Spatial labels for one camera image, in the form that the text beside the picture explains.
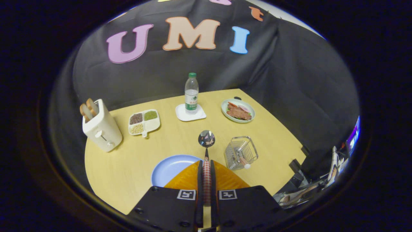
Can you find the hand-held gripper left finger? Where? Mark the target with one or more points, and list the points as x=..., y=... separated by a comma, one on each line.
x=167, y=209

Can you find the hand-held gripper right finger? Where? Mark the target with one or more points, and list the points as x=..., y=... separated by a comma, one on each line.
x=248, y=209

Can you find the blue plate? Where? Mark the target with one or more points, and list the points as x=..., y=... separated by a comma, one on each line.
x=170, y=167

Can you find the perforated metal basket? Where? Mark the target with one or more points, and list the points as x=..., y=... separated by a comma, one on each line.
x=252, y=151

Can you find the black table clamp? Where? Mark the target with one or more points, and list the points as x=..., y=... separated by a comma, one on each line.
x=295, y=166
x=305, y=150

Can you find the white divided dish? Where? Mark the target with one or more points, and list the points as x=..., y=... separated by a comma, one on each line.
x=154, y=125

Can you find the beige beans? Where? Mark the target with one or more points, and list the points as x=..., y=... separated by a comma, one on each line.
x=137, y=129

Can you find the white square coaster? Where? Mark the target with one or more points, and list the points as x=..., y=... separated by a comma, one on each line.
x=182, y=116

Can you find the green beans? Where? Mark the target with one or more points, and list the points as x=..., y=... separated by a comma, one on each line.
x=150, y=115

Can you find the dark red beans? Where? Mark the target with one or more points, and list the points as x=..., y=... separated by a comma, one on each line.
x=136, y=118

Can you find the brown cooked meat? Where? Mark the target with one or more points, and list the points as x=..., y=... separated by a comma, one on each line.
x=238, y=113

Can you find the white toaster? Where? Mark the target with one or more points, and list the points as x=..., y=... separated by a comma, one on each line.
x=103, y=132

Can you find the pink ham slice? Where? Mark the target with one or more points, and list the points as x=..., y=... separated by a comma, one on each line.
x=245, y=108

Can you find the pale green plate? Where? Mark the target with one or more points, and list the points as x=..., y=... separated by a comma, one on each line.
x=224, y=111

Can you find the red tomato slice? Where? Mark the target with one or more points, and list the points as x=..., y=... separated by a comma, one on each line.
x=232, y=104

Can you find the clear water bottle green cap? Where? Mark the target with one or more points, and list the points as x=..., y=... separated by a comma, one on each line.
x=191, y=93

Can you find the toasted bread slice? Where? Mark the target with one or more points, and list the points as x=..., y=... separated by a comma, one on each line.
x=92, y=107
x=85, y=112

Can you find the computer monitor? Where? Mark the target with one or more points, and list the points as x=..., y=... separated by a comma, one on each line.
x=353, y=137

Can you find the black backdrop cloth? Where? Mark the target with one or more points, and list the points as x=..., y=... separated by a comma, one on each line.
x=289, y=80

